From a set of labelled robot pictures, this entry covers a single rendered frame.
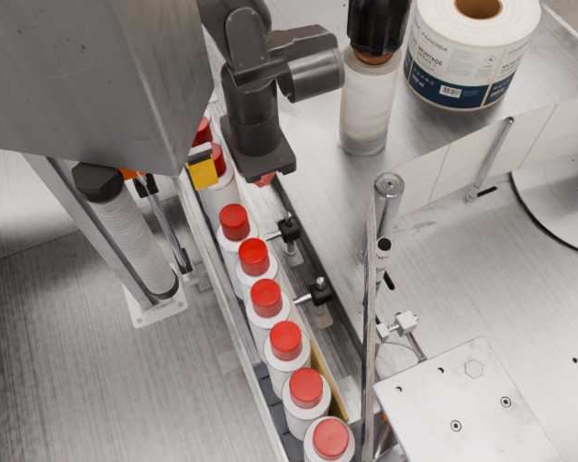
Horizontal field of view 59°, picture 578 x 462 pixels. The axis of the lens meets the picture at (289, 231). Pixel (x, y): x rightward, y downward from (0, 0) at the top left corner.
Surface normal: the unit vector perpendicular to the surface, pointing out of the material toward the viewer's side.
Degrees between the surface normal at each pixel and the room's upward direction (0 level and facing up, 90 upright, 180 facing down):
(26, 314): 0
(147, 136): 90
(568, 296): 0
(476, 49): 90
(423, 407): 0
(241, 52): 69
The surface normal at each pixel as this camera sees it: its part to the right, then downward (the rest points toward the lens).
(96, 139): -0.21, 0.85
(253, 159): -0.04, -0.49
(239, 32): 0.33, 0.57
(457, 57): -0.43, 0.79
